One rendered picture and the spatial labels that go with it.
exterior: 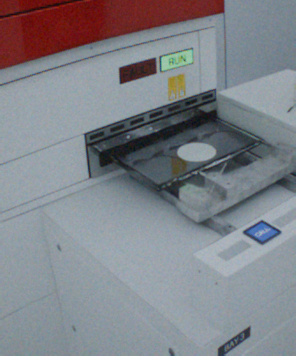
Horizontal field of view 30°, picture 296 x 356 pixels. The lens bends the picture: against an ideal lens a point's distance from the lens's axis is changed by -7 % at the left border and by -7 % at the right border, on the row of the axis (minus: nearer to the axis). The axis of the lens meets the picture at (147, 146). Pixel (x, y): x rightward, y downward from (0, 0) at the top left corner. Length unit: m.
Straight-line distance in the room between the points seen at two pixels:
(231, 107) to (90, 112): 0.44
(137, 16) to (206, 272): 0.67
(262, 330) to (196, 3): 0.84
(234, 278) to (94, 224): 0.49
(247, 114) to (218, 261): 0.70
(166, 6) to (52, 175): 0.52
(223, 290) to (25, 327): 0.80
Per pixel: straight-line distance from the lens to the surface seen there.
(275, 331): 1.23
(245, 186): 1.39
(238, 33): 3.93
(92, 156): 1.48
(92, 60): 1.41
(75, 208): 1.45
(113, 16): 1.35
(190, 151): 1.51
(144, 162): 1.46
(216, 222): 1.32
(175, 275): 1.21
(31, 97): 1.35
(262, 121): 1.59
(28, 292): 1.60
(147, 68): 1.51
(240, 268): 1.01
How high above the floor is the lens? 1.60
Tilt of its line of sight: 27 degrees down
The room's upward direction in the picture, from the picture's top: 3 degrees counter-clockwise
